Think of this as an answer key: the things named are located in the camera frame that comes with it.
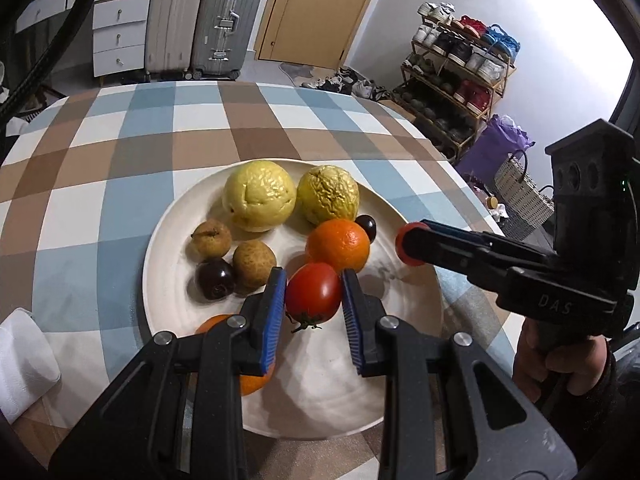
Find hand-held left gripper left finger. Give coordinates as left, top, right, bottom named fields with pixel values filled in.
left=47, top=266, right=288, bottom=480

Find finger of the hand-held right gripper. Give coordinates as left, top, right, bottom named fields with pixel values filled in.
left=406, top=231, right=522, bottom=292
left=421, top=219, right=552, bottom=262

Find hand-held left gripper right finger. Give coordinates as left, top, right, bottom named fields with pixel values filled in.
left=341, top=269, right=578, bottom=480

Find large orange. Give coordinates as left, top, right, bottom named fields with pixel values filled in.
left=194, top=313, right=277, bottom=397

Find red cherry tomato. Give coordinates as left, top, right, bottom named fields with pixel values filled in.
left=395, top=222, right=432, bottom=267
left=285, top=262, right=343, bottom=333

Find beige round plate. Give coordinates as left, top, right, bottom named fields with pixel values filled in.
left=141, top=160, right=445, bottom=442

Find brown longan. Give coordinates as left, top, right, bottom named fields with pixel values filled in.
left=190, top=219, right=233, bottom=263
left=232, top=240, right=277, bottom=293

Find dark plum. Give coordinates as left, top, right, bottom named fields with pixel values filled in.
left=195, top=258, right=237, bottom=302

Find small orange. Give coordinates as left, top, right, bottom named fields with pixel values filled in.
left=306, top=218, right=372, bottom=276

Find person's right forearm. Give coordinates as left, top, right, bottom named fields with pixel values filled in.
left=545, top=332, right=640, bottom=461

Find person's right hand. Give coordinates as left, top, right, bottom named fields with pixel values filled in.
left=514, top=317, right=614, bottom=412

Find woven basket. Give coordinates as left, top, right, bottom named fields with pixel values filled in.
left=494, top=152, right=556, bottom=246

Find purple bag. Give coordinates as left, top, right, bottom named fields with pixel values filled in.
left=457, top=115, right=536, bottom=186

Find pale yellow wrinkled fruit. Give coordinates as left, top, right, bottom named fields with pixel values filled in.
left=222, top=159, right=297, bottom=233

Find yellow-green wrinkled fruit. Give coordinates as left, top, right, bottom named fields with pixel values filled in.
left=296, top=165, right=360, bottom=227

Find wooden shoe rack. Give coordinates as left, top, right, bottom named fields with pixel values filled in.
left=395, top=2, right=518, bottom=161

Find collection of shoes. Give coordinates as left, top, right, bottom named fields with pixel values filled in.
left=400, top=1, right=521, bottom=151

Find scattered black white sneakers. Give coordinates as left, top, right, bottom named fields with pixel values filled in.
left=300, top=65, right=392, bottom=102

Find checked tablecloth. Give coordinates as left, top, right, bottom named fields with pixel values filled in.
left=0, top=80, right=518, bottom=480

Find grey door mat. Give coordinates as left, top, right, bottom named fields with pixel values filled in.
left=278, top=61, right=322, bottom=87

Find white paper towel roll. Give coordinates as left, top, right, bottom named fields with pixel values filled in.
left=0, top=307, right=62, bottom=423

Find wooden door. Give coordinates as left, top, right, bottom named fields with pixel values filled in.
left=257, top=0, right=390, bottom=68

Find silver suitcase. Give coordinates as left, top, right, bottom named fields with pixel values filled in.
left=190, top=0, right=267, bottom=81

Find beige suitcase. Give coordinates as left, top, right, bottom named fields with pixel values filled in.
left=145, top=0, right=210, bottom=81

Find white drawer cabinet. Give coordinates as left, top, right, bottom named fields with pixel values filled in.
left=15, top=0, right=153, bottom=78

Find black cable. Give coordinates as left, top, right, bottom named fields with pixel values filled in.
left=0, top=0, right=107, bottom=133

